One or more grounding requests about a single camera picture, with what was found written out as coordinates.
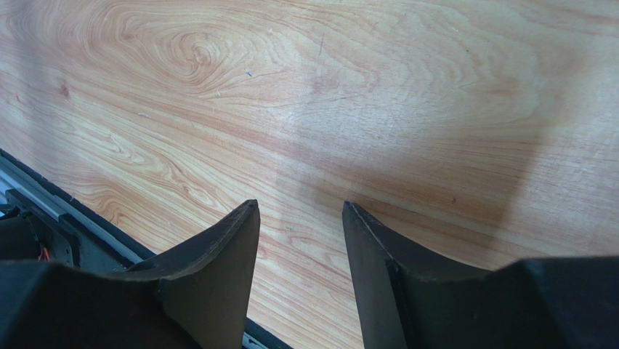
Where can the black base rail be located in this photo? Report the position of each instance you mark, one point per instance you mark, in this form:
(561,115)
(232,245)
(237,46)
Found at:
(41,223)

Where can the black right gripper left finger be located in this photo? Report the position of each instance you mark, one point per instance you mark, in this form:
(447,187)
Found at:
(194,295)

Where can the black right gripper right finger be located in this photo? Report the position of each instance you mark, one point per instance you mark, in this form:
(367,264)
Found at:
(409,296)

